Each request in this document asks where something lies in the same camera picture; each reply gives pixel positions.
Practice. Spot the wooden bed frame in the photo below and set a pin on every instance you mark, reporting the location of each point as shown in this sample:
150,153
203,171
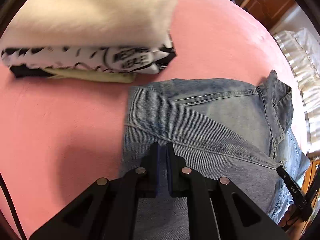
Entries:
308,175

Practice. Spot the white frilled bed skirt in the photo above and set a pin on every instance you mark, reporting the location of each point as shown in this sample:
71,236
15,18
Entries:
302,60

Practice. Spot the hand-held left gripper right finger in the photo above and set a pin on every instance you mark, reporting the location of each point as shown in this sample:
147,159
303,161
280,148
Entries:
169,170

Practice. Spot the pale yellow folded garment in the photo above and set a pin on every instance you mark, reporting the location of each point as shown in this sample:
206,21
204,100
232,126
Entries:
100,76

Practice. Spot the wooden cabinet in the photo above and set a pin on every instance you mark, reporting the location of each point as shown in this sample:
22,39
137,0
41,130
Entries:
270,2

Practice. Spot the person's right hand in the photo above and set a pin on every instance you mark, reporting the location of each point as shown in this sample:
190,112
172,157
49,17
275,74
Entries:
290,216

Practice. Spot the pink bed blanket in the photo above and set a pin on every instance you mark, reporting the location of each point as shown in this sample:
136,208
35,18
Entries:
75,120

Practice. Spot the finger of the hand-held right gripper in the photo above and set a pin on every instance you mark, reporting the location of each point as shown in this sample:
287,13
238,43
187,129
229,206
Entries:
293,190
314,180

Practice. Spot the black and white printed garment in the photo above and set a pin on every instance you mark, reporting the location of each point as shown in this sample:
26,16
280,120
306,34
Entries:
130,58

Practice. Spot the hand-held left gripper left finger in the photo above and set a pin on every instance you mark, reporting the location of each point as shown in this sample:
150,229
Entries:
157,170

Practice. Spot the cream fleece folded garment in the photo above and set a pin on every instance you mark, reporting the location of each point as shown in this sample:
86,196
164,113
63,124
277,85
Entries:
95,12

